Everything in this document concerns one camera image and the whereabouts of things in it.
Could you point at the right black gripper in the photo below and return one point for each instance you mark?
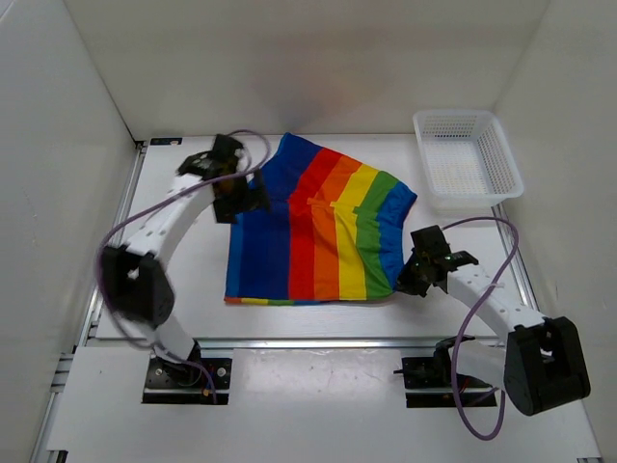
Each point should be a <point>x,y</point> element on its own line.
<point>406,285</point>

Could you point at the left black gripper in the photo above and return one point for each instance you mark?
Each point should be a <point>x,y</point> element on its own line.
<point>254,199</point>

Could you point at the rainbow striped shorts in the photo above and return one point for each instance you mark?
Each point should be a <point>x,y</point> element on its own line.
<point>333,232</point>

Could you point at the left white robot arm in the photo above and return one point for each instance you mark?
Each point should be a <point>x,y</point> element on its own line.
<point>131,261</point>

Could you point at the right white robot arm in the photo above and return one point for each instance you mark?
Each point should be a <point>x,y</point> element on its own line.
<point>541,365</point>

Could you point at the dark label sticker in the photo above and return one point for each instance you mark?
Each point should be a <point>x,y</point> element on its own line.
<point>166,141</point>

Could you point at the white plastic mesh basket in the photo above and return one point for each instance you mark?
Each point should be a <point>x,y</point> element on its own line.
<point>466,158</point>

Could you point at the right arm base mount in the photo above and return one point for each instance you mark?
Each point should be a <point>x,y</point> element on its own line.
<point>427,382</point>

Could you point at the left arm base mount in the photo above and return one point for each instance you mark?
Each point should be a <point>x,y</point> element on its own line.
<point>178,384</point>

